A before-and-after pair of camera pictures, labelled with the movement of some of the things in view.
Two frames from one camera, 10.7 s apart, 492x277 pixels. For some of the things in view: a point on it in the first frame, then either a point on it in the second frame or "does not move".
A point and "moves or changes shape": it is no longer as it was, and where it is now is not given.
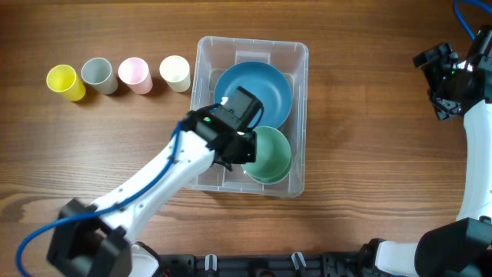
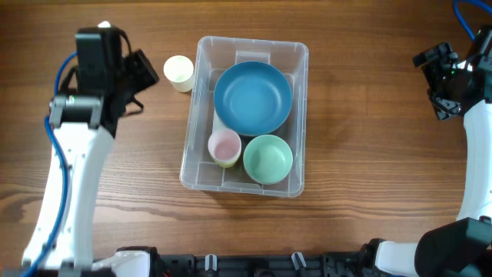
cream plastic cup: (175, 71) does not move
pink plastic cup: (134, 73) moves or changes shape
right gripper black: (443, 108) does not move
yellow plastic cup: (62, 79) moves or changes shape
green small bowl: (273, 156) moves or changes shape
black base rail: (344, 265) does not move
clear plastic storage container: (215, 55) does not move
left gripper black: (248, 152) -> (148, 73)
